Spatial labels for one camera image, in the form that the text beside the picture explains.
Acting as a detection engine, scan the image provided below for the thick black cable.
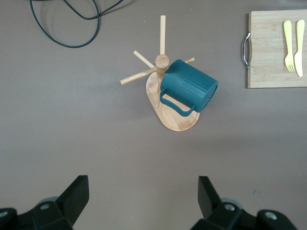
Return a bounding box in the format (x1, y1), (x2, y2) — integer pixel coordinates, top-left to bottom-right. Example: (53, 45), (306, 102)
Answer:
(29, 0), (101, 48)

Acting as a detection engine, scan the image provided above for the wooden cutting board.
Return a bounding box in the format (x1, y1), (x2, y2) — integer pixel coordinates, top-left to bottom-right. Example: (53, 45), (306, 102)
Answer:
(241, 9), (307, 89)

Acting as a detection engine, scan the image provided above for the yellow plastic knife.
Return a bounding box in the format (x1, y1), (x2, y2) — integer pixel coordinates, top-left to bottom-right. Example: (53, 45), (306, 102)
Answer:
(294, 19), (305, 78)

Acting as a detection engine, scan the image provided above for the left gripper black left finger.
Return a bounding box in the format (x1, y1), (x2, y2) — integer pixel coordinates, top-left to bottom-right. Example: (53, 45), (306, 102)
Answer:
(0, 175), (90, 230)

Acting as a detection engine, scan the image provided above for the yellow plastic fork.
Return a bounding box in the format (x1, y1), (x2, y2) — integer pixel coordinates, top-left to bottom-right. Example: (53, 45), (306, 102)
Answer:
(283, 20), (296, 73)

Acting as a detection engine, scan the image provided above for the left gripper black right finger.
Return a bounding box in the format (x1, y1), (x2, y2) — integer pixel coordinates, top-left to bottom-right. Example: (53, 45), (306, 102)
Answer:
(191, 176), (299, 230)

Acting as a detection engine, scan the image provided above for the teal ribbed plastic mug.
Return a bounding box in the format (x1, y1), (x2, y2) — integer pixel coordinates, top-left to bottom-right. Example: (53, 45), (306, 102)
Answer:
(158, 59), (219, 117)

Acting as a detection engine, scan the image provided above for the wooden mug tree rack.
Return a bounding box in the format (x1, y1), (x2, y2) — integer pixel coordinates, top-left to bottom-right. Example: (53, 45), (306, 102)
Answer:
(119, 15), (200, 132)

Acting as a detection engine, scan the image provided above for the brown table cover sheet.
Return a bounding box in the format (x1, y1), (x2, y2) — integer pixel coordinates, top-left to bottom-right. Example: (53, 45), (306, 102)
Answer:
(0, 0), (307, 230)

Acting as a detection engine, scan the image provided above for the thin black cable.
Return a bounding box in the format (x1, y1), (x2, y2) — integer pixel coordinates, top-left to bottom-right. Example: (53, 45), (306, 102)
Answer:
(62, 0), (132, 20)

